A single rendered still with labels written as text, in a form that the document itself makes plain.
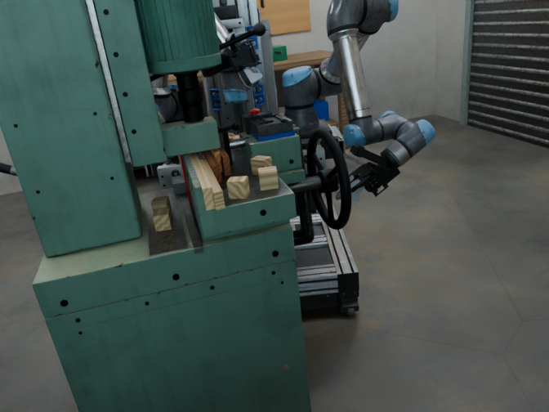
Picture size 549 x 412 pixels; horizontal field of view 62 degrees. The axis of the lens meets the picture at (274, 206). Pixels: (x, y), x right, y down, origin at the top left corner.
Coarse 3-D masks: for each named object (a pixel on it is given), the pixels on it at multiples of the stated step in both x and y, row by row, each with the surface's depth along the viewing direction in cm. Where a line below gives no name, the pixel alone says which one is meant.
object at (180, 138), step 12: (204, 120) 114; (168, 132) 110; (180, 132) 111; (192, 132) 112; (204, 132) 112; (216, 132) 113; (168, 144) 111; (180, 144) 112; (192, 144) 113; (204, 144) 113; (216, 144) 114; (168, 156) 112
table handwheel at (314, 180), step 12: (324, 132) 123; (312, 144) 134; (336, 144) 118; (312, 156) 136; (336, 156) 117; (312, 168) 141; (336, 168) 119; (312, 180) 127; (324, 180) 127; (336, 180) 128; (348, 180) 116; (312, 192) 142; (348, 192) 117; (324, 204) 140; (348, 204) 118; (324, 216) 136; (348, 216) 121; (336, 228) 128
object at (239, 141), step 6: (222, 132) 117; (222, 138) 118; (228, 138) 117; (240, 138) 123; (246, 138) 123; (222, 144) 120; (228, 144) 118; (234, 144) 122; (240, 144) 122; (228, 150) 118
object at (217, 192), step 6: (198, 156) 119; (204, 156) 119; (204, 162) 114; (204, 168) 109; (210, 168) 108; (210, 174) 104; (210, 180) 101; (216, 180) 100; (216, 186) 96; (216, 192) 94; (222, 192) 94; (216, 198) 94; (222, 198) 94; (216, 204) 94; (222, 204) 95; (216, 210) 95
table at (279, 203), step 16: (240, 160) 125; (224, 176) 115; (240, 176) 113; (256, 176) 112; (288, 176) 121; (304, 176) 122; (224, 192) 104; (256, 192) 102; (272, 192) 101; (288, 192) 100; (240, 208) 97; (256, 208) 98; (272, 208) 99; (288, 208) 100; (208, 224) 97; (224, 224) 98; (240, 224) 99; (256, 224) 100
